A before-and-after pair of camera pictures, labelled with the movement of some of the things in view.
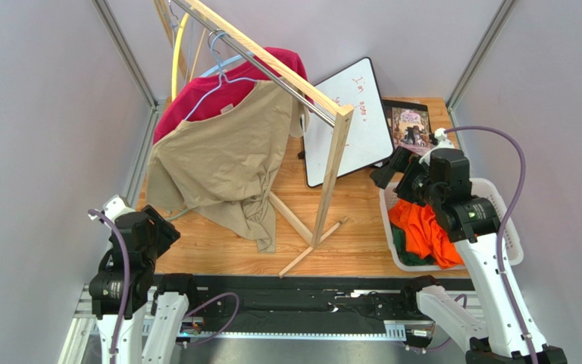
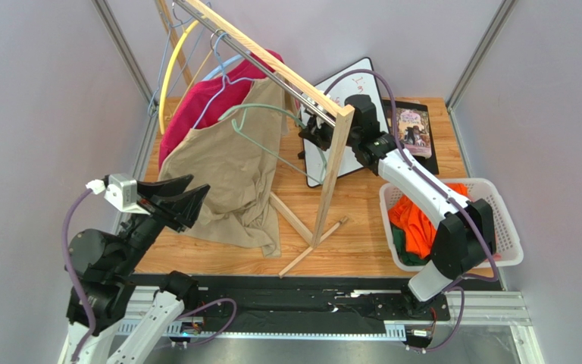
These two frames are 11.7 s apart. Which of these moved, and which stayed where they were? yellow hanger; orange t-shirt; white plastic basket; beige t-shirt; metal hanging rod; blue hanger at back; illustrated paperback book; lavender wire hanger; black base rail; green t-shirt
Moved: yellow hanger; lavender wire hanger; beige t-shirt
Stayed: black base rail; illustrated paperback book; white plastic basket; orange t-shirt; blue hanger at back; metal hanging rod; green t-shirt
